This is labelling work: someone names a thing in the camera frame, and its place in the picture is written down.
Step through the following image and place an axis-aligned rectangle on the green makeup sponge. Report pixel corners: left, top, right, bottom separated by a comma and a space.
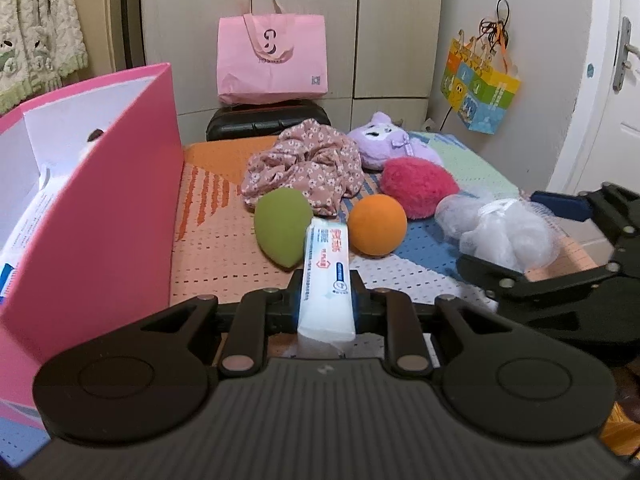
254, 188, 314, 269

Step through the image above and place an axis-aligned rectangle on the pink floral scrunchie cloth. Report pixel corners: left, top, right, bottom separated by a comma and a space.
241, 119, 364, 218

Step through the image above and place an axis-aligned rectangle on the white door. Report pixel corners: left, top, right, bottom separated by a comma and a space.
574, 0, 639, 191

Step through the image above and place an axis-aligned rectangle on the pink cardboard storage box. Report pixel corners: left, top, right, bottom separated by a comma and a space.
1, 64, 183, 427

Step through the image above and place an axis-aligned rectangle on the cream knitted cardigan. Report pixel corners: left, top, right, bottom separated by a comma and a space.
0, 0, 89, 114

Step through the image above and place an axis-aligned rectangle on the grey three-door wardrobe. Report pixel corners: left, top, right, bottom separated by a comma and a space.
141, 0, 442, 144

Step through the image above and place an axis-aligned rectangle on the orange makeup sponge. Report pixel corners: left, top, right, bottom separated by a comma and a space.
347, 194, 408, 257

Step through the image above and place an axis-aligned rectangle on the colourful paper gift bag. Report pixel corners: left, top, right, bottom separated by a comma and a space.
440, 0, 521, 134

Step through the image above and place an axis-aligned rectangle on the black suitcase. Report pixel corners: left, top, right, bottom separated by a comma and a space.
206, 100, 331, 142

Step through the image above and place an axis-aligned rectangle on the blue wet wipes pack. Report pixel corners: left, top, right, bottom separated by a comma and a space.
0, 262, 15, 304

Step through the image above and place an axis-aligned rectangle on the beige tall cabinet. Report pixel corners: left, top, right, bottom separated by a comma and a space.
75, 0, 126, 79

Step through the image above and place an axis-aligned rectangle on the white cat plush toy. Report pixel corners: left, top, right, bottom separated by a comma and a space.
87, 129, 104, 143

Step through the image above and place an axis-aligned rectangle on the black clothes rack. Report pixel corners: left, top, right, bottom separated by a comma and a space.
120, 0, 145, 68

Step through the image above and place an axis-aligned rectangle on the pink tote bag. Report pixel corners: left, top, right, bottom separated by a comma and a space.
216, 0, 329, 105

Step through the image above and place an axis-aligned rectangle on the silver door handle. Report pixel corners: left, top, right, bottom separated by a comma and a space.
612, 15, 639, 92

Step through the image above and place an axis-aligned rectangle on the magenta fluffy pom pom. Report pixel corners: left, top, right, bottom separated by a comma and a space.
378, 156, 460, 220

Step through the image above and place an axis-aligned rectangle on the purple Kuromi plush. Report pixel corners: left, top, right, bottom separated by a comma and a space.
347, 112, 444, 171

